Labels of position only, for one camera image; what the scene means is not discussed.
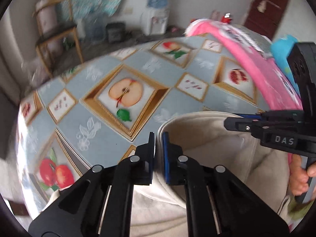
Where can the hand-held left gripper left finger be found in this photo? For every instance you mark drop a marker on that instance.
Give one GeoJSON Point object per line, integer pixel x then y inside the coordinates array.
{"type": "Point", "coordinates": [145, 167]}

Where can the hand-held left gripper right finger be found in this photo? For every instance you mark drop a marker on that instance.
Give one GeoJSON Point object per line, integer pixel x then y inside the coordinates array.
{"type": "Point", "coordinates": [170, 167]}

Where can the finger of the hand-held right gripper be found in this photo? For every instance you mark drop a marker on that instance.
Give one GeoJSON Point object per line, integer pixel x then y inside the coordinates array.
{"type": "Point", "coordinates": [239, 126]}
{"type": "Point", "coordinates": [279, 116]}

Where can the cream jacket with black trim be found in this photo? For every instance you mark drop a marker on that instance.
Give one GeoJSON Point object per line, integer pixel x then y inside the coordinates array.
{"type": "Point", "coordinates": [209, 140]}

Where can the person's right hand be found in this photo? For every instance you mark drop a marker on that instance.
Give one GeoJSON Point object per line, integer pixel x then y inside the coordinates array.
{"type": "Point", "coordinates": [298, 177]}

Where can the blue dotted pillow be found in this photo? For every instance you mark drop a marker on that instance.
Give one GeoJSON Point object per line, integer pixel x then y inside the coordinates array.
{"type": "Point", "coordinates": [280, 51]}

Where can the pink floral blanket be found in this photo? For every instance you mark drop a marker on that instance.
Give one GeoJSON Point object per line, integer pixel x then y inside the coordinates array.
{"type": "Point", "coordinates": [246, 54]}

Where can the silver lace-edged pillow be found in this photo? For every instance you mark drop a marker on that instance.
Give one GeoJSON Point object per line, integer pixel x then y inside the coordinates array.
{"type": "Point", "coordinates": [254, 39]}

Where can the table with fruit-print cloth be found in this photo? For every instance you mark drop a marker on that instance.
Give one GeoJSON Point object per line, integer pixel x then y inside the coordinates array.
{"type": "Point", "coordinates": [81, 98]}

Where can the red cup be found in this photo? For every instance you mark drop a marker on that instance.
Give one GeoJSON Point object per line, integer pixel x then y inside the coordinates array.
{"type": "Point", "coordinates": [227, 18]}

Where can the dark brown door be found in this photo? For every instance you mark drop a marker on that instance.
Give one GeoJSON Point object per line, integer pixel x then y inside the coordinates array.
{"type": "Point", "coordinates": [267, 7]}

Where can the white water dispenser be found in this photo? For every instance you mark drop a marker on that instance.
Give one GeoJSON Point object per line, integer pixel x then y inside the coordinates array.
{"type": "Point", "coordinates": [155, 22]}

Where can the empty clear water jug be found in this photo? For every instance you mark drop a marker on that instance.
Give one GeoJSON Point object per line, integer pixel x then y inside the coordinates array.
{"type": "Point", "coordinates": [95, 28]}

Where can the wooden chair with dark seat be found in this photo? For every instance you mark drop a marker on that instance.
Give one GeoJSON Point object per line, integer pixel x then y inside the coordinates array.
{"type": "Point", "coordinates": [58, 33]}

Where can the white wall socket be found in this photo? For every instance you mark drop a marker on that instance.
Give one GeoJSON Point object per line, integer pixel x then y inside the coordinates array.
{"type": "Point", "coordinates": [128, 9]}

